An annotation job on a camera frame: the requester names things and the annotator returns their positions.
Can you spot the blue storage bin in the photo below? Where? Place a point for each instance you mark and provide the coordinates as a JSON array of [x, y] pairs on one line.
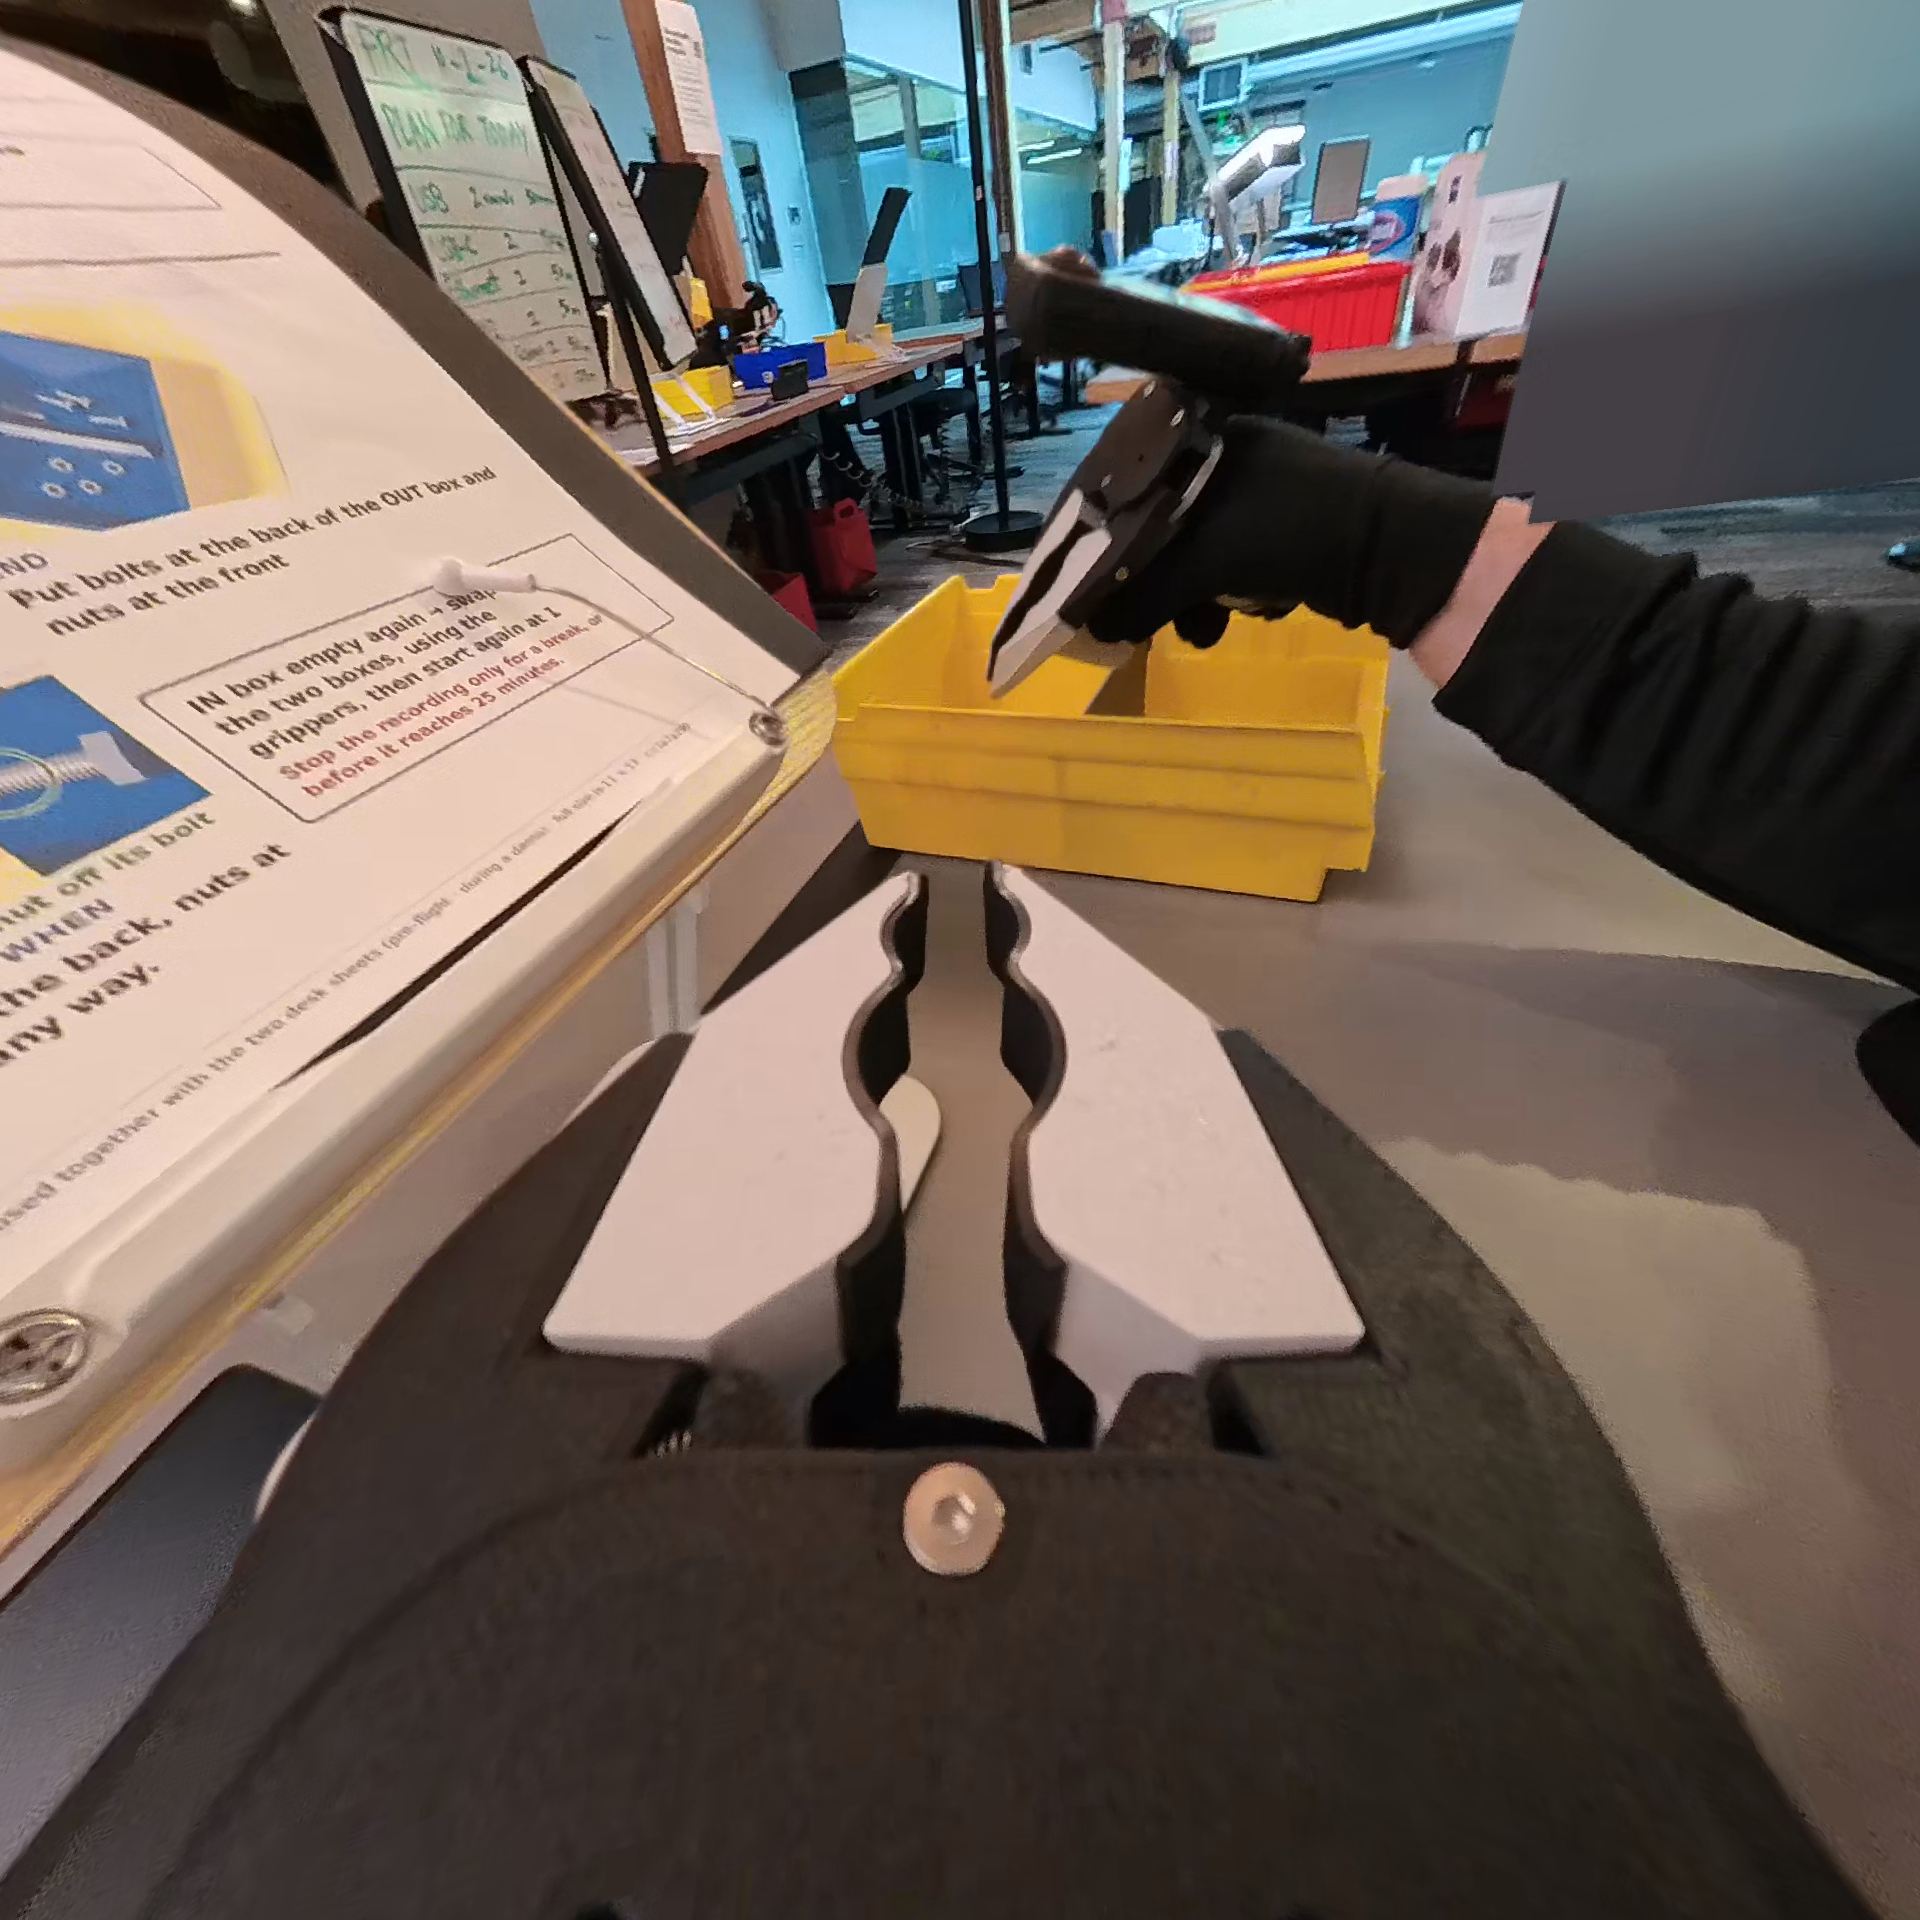
[[781, 369]]

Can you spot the small yellow bin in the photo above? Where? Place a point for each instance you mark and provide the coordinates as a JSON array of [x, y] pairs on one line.
[[860, 344], [692, 394]]

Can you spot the red storage bin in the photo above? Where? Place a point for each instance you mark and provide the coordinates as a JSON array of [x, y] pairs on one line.
[[1336, 302]]

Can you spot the person's right hand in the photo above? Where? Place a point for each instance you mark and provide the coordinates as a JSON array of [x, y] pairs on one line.
[[1319, 525]]

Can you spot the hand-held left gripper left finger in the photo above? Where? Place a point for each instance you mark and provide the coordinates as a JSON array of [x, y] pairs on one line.
[[721, 1170]]

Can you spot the instruction sheet board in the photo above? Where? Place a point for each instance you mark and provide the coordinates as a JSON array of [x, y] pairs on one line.
[[302, 599]]

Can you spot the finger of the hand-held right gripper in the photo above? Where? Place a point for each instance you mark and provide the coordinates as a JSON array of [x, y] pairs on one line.
[[1070, 579]]

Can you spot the white printed box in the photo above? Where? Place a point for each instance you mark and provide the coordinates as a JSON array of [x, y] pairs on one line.
[[1478, 255]]

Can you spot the black floor stand pole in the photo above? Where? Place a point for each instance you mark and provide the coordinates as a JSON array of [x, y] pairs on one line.
[[984, 224]]

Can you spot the black framed sign board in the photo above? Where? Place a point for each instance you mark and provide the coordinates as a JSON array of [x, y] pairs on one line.
[[600, 197]]

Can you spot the yellow plastic bin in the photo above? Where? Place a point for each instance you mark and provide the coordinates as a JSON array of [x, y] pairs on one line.
[[1110, 810]]

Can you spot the black monitor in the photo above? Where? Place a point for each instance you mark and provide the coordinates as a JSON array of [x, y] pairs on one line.
[[669, 211]]

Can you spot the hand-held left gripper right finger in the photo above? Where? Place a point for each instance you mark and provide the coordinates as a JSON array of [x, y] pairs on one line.
[[1186, 1170]]

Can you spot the handwritten whiteboard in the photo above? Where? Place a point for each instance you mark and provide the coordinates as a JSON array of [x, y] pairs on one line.
[[449, 197]]

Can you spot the person's right forearm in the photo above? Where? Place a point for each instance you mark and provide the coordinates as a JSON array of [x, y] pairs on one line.
[[1681, 705]]

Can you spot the long wooden workbench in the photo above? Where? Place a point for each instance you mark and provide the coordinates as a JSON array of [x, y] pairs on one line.
[[750, 428], [1425, 360]]

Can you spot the red canister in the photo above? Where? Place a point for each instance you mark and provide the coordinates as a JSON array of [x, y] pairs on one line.
[[842, 555]]

